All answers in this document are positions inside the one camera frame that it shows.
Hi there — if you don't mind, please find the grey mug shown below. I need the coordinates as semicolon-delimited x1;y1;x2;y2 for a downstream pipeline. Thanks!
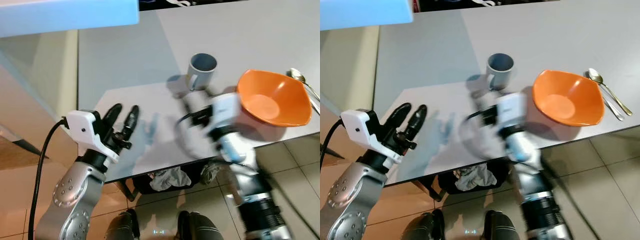
486;52;515;91
186;52;218;92

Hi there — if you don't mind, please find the light blue board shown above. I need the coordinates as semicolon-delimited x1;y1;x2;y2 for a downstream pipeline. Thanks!
0;0;140;39
320;0;414;31

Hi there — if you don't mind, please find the orange bowl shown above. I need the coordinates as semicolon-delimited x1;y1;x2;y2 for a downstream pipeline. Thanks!
532;69;606;127
236;69;313;127

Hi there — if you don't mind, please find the metal fork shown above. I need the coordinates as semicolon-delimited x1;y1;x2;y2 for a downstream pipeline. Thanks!
583;71;626;122
286;71;321;117

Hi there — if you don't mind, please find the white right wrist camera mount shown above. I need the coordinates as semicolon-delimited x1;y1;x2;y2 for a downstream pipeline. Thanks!
494;92;531;132
206;92;246;135

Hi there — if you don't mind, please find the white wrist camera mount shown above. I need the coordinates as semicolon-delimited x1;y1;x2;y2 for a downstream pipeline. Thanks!
494;92;531;132
340;109;404;164
65;110;121;164
206;92;246;135

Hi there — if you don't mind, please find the metal spoon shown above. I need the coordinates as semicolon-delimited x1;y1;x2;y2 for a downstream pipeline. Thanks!
289;68;321;103
588;67;634;117

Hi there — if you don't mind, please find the black bin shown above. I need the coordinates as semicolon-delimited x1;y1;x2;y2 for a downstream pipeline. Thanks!
437;167;512;195
132;169;222;196

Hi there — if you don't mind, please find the grey crumpled cloth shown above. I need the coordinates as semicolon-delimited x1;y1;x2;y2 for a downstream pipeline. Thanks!
454;163;499;191
149;167;194;192

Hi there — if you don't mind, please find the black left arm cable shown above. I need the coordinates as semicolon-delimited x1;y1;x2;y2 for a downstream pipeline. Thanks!
320;131;345;157
27;117;69;240

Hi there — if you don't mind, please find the dark robot leg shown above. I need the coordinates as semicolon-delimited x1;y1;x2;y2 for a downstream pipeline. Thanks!
177;210;227;240
482;210;522;240
104;209;141;240
400;209;447;240

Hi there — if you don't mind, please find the dark robot right leg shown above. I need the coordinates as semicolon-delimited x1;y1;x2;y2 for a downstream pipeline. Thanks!
177;210;227;240
482;210;522;240

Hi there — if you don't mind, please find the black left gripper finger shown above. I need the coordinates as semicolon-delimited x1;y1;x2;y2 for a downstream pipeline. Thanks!
103;103;123;130
389;102;412;129
409;104;428;137
123;105;140;139

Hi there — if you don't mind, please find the dark robot left leg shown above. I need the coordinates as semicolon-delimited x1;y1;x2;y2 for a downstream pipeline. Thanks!
400;209;447;240
104;209;141;240

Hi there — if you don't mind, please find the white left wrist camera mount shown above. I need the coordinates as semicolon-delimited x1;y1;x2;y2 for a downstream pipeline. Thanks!
340;109;404;164
65;110;121;164

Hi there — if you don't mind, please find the black table leg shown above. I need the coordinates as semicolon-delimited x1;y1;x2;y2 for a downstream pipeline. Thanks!
116;179;140;203
414;177;444;202

